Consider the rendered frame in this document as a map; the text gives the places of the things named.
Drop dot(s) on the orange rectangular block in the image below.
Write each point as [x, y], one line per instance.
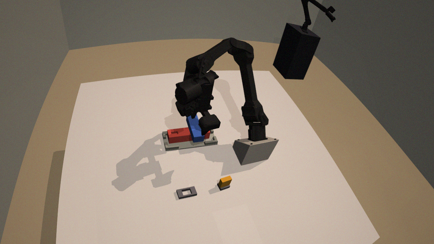
[225, 181]

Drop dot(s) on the red long block with rectangular sockets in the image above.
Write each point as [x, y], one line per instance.
[181, 135]

